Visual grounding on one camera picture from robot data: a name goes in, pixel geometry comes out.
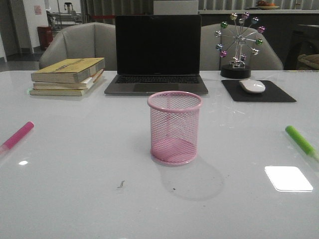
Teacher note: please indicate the pink highlighter pen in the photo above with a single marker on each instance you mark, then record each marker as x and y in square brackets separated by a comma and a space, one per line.
[16, 137]

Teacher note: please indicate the green highlighter pen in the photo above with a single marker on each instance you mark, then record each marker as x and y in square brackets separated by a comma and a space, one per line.
[305, 146]

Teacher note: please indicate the pink mesh pen holder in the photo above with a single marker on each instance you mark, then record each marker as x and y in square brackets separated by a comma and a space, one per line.
[174, 119]

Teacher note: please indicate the grey open laptop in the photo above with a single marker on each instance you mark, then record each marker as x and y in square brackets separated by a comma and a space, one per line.
[157, 53]

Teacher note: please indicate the middle book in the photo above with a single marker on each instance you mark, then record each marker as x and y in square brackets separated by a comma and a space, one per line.
[85, 84]

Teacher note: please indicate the right grey armchair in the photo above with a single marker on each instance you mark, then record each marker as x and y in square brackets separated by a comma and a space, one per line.
[210, 60]

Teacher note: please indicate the grey armchair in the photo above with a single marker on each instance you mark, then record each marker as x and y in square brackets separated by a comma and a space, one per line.
[87, 40]
[210, 60]

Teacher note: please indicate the white computer mouse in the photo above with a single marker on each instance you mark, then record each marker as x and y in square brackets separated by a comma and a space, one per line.
[252, 86]

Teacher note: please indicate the top yellow book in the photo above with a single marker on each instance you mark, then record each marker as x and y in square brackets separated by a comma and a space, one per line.
[69, 70]

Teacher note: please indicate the left grey armchair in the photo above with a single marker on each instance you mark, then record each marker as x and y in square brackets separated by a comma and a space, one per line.
[87, 40]

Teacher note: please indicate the ferris wheel desk ornament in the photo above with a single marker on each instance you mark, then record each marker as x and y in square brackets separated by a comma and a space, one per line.
[236, 42]

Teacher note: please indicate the black mouse pad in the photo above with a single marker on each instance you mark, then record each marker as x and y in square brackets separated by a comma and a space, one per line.
[272, 93]

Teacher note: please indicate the bottom book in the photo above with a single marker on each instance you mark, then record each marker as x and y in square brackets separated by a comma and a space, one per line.
[58, 92]

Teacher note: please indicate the red bin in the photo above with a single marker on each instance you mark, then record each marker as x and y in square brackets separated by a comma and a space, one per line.
[45, 36]

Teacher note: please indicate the fruit bowl on counter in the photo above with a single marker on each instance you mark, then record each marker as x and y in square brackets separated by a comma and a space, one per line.
[265, 5]

